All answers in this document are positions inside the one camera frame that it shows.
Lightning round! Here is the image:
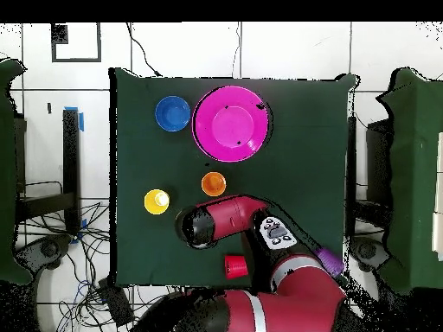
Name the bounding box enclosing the blue tape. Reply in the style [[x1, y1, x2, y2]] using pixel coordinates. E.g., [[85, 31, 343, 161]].
[[63, 105, 85, 132]]

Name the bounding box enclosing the red cup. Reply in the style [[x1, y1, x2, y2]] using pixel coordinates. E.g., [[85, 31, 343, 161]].
[[223, 254, 249, 280]]

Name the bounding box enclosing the orange cup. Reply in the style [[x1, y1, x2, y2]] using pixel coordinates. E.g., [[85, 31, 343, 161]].
[[201, 171, 228, 198]]

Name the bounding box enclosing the black square frame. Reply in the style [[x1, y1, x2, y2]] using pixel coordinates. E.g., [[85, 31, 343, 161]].
[[50, 22, 102, 64]]

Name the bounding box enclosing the dark green tablecloth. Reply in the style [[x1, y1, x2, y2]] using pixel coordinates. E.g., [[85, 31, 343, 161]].
[[109, 67, 357, 290]]

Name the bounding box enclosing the black wheeled base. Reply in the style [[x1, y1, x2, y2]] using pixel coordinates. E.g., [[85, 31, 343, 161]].
[[349, 236, 390, 272], [15, 233, 74, 274]]

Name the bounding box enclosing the white board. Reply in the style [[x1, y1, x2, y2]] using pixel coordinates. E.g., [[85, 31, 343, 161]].
[[431, 131, 443, 262]]

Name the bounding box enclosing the purple cup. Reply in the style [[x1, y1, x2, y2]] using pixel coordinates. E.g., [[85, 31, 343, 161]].
[[313, 246, 346, 278]]

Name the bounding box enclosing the large pink bowl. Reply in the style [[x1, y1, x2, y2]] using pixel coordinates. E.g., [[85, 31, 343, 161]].
[[191, 85, 271, 163]]

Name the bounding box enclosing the yellow cup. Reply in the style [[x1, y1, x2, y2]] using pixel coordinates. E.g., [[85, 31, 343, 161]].
[[143, 188, 171, 216]]

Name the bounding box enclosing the black post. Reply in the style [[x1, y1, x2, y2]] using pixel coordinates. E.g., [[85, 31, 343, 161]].
[[62, 108, 81, 233]]

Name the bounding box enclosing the blue bowl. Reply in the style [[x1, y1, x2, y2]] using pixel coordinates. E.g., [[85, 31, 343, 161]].
[[154, 95, 192, 133]]

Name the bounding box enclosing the thin black cable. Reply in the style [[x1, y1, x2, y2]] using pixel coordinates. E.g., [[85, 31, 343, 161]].
[[125, 22, 164, 78]]

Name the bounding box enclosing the green-clothed side table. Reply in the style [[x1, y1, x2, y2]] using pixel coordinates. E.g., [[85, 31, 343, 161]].
[[0, 58, 34, 286], [376, 67, 443, 295]]

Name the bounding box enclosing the black power strip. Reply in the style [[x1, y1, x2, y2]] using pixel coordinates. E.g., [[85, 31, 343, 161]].
[[97, 278, 135, 328]]

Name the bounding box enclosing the blue cable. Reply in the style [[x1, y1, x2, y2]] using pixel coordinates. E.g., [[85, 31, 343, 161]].
[[74, 279, 105, 305]]

